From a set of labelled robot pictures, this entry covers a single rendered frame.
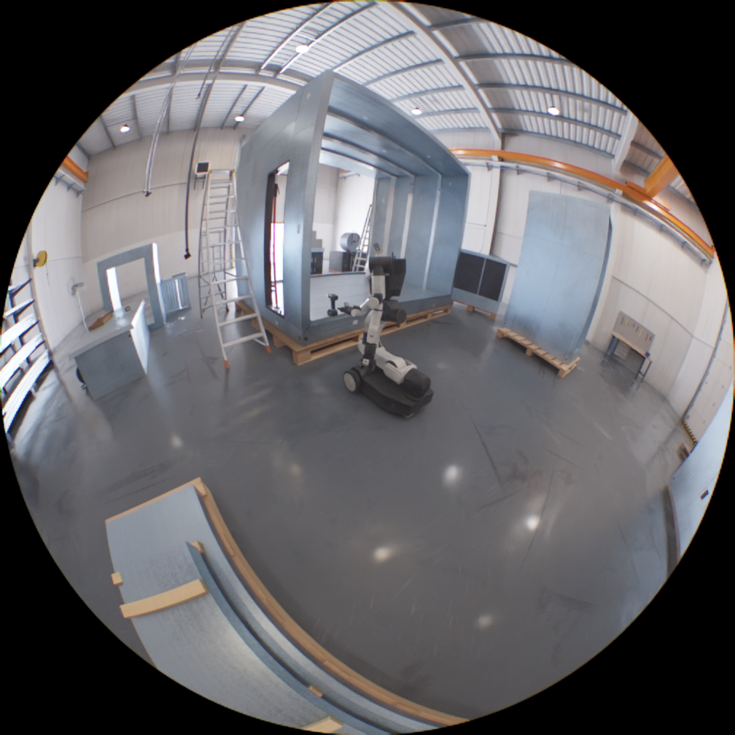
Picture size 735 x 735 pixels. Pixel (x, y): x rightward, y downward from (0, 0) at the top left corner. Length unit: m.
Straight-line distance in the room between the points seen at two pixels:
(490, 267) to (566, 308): 2.26
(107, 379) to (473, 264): 6.91
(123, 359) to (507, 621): 3.80
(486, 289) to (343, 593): 5.72
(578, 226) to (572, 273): 0.86
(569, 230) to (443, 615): 4.75
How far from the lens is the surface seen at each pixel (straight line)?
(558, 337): 4.31
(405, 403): 1.63
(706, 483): 3.77
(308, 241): 2.07
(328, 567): 1.21
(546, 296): 4.38
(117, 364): 3.08
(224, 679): 1.01
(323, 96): 2.58
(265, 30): 8.80
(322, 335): 2.39
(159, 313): 4.76
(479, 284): 5.69
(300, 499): 1.33
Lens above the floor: 1.20
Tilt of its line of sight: 32 degrees down
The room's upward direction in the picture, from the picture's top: 7 degrees clockwise
